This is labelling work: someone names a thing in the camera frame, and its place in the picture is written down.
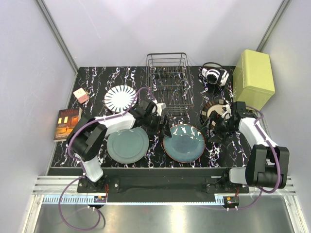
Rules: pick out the dark cover book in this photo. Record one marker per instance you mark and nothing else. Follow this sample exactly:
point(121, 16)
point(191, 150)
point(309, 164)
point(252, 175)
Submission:
point(66, 121)

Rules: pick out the yellow green box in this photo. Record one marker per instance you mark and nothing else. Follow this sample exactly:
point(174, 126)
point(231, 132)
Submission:
point(253, 81)

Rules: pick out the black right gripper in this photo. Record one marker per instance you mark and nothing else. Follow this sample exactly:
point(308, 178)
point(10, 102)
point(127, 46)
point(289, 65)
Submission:
point(219, 137)

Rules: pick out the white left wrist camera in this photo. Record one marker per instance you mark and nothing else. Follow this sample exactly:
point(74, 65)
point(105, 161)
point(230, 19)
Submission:
point(160, 108)

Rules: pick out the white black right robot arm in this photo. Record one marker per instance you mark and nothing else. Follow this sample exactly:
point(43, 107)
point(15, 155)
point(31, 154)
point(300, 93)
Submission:
point(267, 166)

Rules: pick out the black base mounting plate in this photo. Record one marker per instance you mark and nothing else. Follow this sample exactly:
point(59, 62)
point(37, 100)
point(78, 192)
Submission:
point(156, 185)

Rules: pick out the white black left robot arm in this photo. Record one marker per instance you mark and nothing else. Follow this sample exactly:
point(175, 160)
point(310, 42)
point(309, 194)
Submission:
point(86, 138)

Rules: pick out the brown cream checkered plate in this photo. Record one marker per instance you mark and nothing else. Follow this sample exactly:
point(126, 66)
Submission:
point(212, 105)

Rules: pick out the dark blue glazed plate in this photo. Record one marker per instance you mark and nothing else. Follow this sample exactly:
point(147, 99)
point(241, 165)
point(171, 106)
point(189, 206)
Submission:
point(185, 145)

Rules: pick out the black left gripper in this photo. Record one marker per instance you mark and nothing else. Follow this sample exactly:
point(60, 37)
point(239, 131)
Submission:
point(161, 122)

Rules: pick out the pink cube socket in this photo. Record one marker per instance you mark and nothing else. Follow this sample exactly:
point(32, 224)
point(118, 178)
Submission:
point(81, 95)

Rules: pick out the light teal plate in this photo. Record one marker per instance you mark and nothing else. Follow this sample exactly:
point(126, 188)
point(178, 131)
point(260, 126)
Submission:
point(128, 146)

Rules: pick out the aluminium rail frame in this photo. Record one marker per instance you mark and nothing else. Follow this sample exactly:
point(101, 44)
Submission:
point(155, 209)

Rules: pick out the white blue striped plate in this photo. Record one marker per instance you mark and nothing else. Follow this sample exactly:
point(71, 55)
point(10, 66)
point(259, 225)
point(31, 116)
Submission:
point(118, 98)

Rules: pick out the dark wire dish rack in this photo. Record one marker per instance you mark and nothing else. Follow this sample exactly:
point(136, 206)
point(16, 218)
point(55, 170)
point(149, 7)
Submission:
point(168, 76)

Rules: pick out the black white headphones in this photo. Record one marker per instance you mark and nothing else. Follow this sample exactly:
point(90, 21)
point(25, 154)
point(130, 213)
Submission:
point(215, 74)

